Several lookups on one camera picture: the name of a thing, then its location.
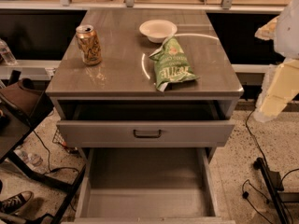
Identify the black left floor cable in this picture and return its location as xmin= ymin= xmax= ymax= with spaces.
xmin=32 ymin=129 xmax=81 ymax=175

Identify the grey open lower drawer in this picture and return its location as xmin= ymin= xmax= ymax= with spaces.
xmin=64 ymin=148 xmax=235 ymax=224

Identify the clear water bottle on floor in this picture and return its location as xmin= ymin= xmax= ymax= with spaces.
xmin=28 ymin=153 xmax=48 ymax=174

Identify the black cable on floor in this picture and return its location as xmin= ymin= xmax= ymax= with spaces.
xmin=241 ymin=108 xmax=275 ymax=224

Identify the black drawer handle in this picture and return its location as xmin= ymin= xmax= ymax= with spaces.
xmin=133 ymin=130 xmax=162 ymax=138

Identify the brown padded chair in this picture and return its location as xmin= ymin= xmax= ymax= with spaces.
xmin=0 ymin=78 xmax=53 ymax=127

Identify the white bowl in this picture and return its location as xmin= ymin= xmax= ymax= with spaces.
xmin=139 ymin=20 xmax=178 ymax=43

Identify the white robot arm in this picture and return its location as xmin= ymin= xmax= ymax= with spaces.
xmin=253 ymin=0 xmax=299 ymax=122

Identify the black and white sneaker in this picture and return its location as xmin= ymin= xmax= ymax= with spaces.
xmin=0 ymin=191 xmax=34 ymax=215

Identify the gold soda can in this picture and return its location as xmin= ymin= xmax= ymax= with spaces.
xmin=76 ymin=24 xmax=102 ymax=65

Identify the green jalapeno chip bag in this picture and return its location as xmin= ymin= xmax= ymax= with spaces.
xmin=149 ymin=36 xmax=198 ymax=91

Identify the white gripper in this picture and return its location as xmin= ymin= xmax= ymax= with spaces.
xmin=253 ymin=17 xmax=299 ymax=122

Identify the clear water bottle on shelf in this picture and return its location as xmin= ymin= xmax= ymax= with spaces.
xmin=0 ymin=38 xmax=17 ymax=65

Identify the grey upper drawer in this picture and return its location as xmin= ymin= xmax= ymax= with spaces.
xmin=57 ymin=120 xmax=235 ymax=147

